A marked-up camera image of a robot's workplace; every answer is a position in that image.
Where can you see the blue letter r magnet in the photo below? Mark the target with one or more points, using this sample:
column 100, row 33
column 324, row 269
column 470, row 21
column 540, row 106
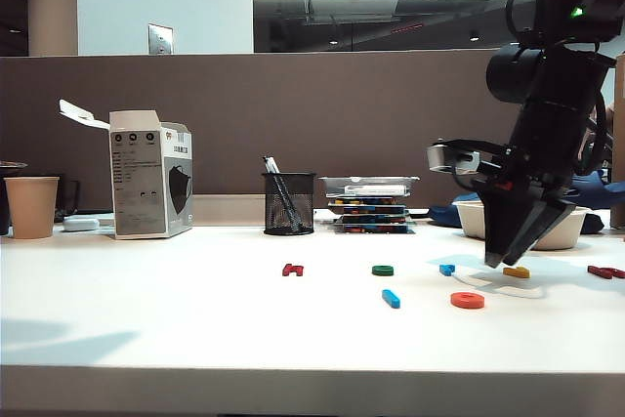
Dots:
column 445, row 270

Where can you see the blue letter i magnet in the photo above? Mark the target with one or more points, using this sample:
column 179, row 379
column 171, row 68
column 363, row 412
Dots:
column 391, row 299

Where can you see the dark red wide letter magnet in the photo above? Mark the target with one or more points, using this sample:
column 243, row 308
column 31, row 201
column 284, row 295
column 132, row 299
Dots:
column 604, row 272

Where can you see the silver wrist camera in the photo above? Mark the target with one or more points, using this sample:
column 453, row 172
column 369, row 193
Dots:
column 442, row 158

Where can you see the letter magnet pack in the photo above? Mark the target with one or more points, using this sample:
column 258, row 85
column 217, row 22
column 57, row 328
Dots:
column 369, row 210
column 372, row 219
column 373, row 229
column 367, row 201

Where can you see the orange letter o magnet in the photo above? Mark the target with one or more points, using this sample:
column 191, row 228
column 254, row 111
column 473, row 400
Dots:
column 468, row 304

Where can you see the clear plastic case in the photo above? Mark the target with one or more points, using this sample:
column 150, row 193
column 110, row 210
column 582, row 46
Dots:
column 369, row 187

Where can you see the brown desk partition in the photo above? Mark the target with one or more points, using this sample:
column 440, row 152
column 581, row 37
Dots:
column 293, row 119

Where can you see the brown paper cup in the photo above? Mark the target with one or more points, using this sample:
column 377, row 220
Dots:
column 31, row 208

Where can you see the red letter h magnet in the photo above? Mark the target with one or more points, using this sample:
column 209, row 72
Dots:
column 292, row 270

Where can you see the white earbuds case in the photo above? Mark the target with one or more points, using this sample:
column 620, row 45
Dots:
column 81, row 224

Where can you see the black mesh pen holder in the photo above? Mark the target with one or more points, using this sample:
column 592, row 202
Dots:
column 291, row 212

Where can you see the green letter o magnet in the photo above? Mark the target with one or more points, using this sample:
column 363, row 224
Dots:
column 383, row 272

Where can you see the black white marker pen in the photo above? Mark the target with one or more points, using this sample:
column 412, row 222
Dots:
column 271, row 165

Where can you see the metal wall plate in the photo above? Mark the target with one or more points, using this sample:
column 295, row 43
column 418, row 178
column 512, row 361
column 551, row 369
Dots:
column 161, row 39

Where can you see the white grey mask box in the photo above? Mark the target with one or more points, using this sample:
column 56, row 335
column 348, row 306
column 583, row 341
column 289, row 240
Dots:
column 140, row 182

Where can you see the yellow letter magnet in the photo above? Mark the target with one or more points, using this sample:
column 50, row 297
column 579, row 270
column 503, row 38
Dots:
column 517, row 272

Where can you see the beige oval pulp tray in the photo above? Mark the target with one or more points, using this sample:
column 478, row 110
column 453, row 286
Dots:
column 561, row 238

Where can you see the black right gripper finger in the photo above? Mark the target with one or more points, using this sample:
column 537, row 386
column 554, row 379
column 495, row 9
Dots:
column 539, row 229
column 505, row 221

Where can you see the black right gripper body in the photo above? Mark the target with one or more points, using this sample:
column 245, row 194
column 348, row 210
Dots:
column 537, row 178

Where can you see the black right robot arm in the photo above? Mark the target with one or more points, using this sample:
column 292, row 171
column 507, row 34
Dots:
column 556, row 95

